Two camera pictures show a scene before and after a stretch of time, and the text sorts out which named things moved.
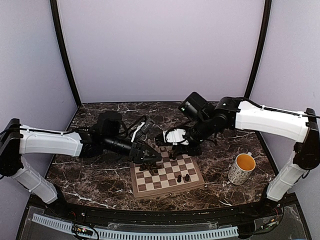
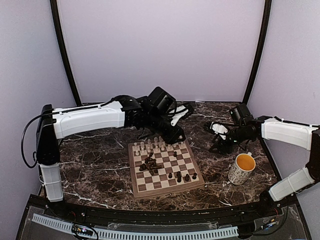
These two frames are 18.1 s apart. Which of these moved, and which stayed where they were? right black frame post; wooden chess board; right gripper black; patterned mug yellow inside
Moved: right gripper black
Stayed: patterned mug yellow inside; wooden chess board; right black frame post
